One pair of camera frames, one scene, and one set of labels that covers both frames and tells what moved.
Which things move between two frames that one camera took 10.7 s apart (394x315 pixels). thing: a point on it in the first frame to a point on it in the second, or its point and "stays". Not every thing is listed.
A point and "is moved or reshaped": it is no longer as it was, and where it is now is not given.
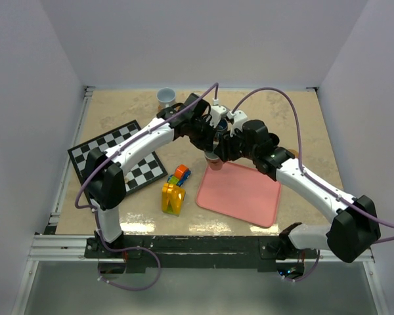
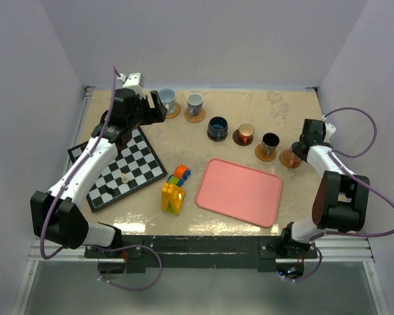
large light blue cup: x=165 y=98 stays
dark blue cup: x=222 y=126 stays
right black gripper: x=224 y=149 to x=295 y=149
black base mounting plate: x=140 y=252 stays
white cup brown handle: x=215 y=162 is moved or reshaped
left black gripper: x=207 y=144 to x=156 y=114
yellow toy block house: x=173 y=197 stays
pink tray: x=241 y=192 stays
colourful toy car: x=180 y=175 stays
